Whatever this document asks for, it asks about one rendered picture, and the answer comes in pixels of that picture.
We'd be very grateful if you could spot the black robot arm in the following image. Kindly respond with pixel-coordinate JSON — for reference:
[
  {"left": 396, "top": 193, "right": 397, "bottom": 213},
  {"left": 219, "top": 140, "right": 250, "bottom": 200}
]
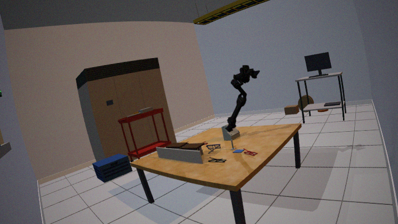
[{"left": 225, "top": 73, "right": 250, "bottom": 132}]

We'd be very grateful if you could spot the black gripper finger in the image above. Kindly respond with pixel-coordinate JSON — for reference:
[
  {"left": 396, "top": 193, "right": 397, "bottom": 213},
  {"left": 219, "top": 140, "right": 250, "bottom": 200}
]
[
  {"left": 253, "top": 70, "right": 260, "bottom": 77},
  {"left": 244, "top": 68, "right": 253, "bottom": 75}
]

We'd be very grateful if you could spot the grey flat panel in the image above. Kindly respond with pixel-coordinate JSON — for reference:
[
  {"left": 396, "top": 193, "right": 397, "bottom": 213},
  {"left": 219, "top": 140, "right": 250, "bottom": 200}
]
[{"left": 156, "top": 147, "right": 203, "bottom": 164}]

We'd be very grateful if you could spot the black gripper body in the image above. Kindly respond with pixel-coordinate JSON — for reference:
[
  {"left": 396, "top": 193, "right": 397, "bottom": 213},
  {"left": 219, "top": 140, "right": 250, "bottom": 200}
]
[{"left": 240, "top": 67, "right": 257, "bottom": 79}]

